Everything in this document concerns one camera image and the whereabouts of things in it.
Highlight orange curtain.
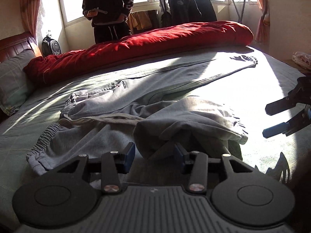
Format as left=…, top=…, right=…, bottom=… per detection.
left=19, top=0, right=40, bottom=38
left=256, top=0, right=270, bottom=44

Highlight brown wooden headboard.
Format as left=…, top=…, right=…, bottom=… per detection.
left=0, top=32, right=42, bottom=63

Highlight black backpack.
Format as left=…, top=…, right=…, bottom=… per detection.
left=41, top=34, right=62, bottom=57

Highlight person in dark hoodie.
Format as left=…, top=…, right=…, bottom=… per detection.
left=82, top=0, right=133, bottom=44

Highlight orange right curtain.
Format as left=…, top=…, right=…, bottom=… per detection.
left=256, top=0, right=270, bottom=44

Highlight rack with orange clothes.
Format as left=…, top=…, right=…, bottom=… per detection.
left=127, top=10, right=160, bottom=34

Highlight grey sweatpants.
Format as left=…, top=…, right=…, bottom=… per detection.
left=26, top=55, right=257, bottom=175

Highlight orange left curtain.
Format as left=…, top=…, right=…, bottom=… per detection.
left=19, top=0, right=40, bottom=38

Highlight pink clothes pile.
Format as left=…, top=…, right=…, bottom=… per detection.
left=292, top=52, right=311, bottom=70

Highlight green plaid bed blanket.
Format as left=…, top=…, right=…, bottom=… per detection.
left=1, top=47, right=310, bottom=229

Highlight dark jackets on rack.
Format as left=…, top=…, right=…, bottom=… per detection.
left=159, top=0, right=217, bottom=27

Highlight grey plaid pillow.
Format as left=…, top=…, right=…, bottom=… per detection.
left=1, top=49, right=35, bottom=116

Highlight wooden side table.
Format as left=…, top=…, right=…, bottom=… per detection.
left=282, top=59, right=311, bottom=77

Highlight red duvet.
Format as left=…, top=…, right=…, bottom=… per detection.
left=23, top=21, right=253, bottom=87

